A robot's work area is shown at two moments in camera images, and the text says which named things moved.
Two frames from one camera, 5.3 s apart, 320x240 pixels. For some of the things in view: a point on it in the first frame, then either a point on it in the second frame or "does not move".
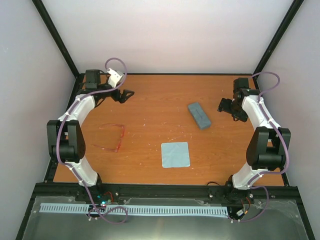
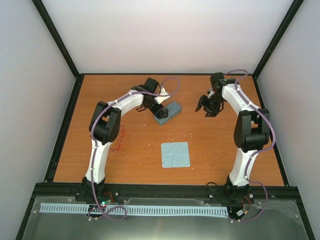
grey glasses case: [199, 115] → [173, 108]
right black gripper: [224, 105] → [201, 102]
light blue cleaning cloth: [175, 154] does not move
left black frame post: [58, 38] does not move
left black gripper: [121, 99] → [155, 112]
